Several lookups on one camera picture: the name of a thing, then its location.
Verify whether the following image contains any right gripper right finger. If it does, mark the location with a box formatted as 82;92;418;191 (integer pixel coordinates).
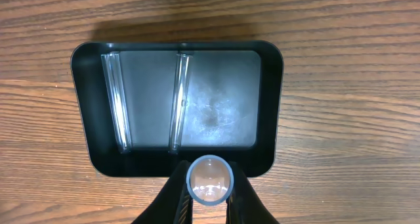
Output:
225;161;280;224

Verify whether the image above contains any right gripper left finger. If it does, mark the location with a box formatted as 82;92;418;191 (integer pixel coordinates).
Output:
130;160;195;224

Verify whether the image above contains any clear test tube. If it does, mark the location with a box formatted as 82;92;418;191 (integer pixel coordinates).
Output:
186;154;235;207
167;51;195;154
100;51;133;154

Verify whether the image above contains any black tray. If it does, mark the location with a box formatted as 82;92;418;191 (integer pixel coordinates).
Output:
70;40;285;179

